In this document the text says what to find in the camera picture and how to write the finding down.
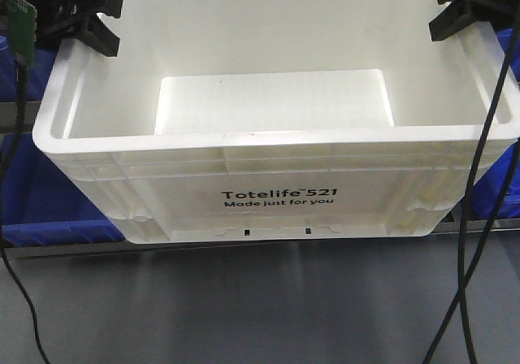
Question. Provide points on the blue bin left lower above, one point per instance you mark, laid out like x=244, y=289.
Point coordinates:
x=42, y=207

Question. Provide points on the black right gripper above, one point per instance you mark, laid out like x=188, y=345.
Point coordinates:
x=460, y=14

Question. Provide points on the blue bin right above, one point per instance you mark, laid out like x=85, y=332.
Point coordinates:
x=487, y=189

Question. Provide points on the white plastic Totelife crate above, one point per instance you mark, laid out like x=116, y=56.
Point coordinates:
x=249, y=120

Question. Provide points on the green circuit board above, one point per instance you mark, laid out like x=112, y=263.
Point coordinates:
x=21, y=30

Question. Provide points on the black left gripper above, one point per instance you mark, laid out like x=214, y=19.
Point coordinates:
x=60, y=20

